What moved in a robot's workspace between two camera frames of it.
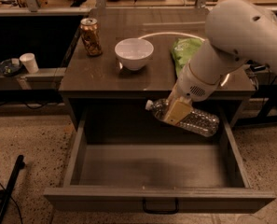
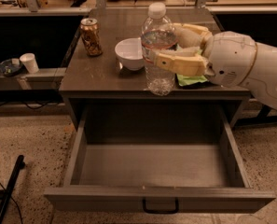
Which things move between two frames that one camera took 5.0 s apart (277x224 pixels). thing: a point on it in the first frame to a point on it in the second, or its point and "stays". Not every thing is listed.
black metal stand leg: [20, 164] stays
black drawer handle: [160, 212] stays
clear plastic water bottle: [198, 121] to [158, 34]
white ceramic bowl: [133, 53] stays
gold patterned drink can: [90, 30] stays
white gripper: [190, 85] to [230, 58]
